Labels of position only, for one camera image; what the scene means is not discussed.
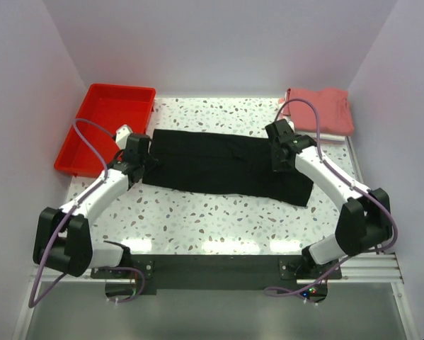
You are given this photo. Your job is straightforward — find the black t shirt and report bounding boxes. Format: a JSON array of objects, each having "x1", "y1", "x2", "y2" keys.
[{"x1": 142, "y1": 129, "x2": 313, "y2": 207}]

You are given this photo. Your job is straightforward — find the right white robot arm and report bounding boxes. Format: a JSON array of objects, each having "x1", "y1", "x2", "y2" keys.
[{"x1": 265, "y1": 120, "x2": 394, "y2": 278}]

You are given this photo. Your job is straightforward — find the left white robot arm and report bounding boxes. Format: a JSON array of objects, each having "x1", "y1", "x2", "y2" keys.
[{"x1": 33, "y1": 133, "x2": 155, "y2": 278}]

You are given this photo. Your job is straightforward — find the pink folded t shirt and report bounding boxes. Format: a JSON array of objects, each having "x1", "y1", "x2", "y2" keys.
[{"x1": 282, "y1": 88, "x2": 355, "y2": 136}]

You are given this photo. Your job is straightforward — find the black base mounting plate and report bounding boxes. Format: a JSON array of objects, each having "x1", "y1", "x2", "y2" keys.
[{"x1": 91, "y1": 254, "x2": 342, "y2": 295}]

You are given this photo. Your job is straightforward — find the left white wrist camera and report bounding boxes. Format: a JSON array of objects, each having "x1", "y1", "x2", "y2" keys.
[{"x1": 114, "y1": 125, "x2": 132, "y2": 149}]

